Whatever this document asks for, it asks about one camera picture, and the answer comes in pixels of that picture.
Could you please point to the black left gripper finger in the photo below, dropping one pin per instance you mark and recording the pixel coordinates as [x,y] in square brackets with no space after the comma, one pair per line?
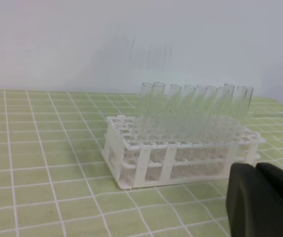
[254,200]

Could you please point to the clear glass test tube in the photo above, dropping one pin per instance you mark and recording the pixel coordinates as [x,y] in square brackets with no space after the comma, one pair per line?
[144,100]

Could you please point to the glass test tube in rack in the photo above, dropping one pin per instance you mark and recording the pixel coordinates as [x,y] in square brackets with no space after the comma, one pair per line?
[185,103]
[198,99]
[244,105]
[171,107]
[231,88]
[155,106]
[207,106]
[219,104]
[237,98]

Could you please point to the white plastic test tube rack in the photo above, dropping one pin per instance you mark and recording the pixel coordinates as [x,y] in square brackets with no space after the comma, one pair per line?
[138,166]

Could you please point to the green grid tablecloth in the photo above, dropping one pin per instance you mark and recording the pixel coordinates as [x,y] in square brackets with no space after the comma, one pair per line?
[54,181]

